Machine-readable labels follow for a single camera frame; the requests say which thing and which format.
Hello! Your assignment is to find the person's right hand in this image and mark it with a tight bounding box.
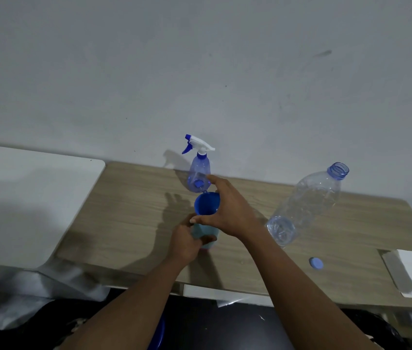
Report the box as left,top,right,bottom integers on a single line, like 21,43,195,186
190,175,265,241

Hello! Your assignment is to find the person's left forearm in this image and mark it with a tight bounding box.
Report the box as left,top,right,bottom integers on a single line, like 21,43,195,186
58,257,192,350

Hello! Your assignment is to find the blue plastic funnel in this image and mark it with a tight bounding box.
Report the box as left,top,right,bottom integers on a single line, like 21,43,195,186
194,192,221,217

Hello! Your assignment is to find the clear plastic water bottle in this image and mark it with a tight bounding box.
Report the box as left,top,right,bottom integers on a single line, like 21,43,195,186
267,162,350,247

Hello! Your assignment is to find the white blue spray head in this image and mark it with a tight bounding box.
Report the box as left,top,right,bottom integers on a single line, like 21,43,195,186
182,134,216,157

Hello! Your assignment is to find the white side table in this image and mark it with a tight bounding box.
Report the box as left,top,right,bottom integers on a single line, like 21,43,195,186
0,142,106,270

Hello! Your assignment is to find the light blue pink spray bottle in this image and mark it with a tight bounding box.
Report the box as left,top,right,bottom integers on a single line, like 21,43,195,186
190,222,220,250

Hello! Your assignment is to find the blue plastic bucket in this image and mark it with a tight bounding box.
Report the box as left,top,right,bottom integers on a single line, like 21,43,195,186
147,316,166,350

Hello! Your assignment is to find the black trash bag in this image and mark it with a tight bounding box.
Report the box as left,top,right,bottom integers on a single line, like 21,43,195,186
0,298,101,350
340,309,410,350

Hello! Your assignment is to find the wooden table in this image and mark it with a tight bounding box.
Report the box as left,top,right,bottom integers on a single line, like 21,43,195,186
56,160,412,310

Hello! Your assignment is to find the person's left hand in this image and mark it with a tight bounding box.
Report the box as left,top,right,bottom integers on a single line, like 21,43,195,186
168,214,218,266

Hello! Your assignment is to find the person's right forearm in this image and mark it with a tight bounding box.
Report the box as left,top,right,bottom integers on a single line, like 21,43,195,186
244,233,378,350

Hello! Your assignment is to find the transparent blue spray bottle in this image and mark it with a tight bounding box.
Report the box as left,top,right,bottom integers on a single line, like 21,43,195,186
187,155,212,193

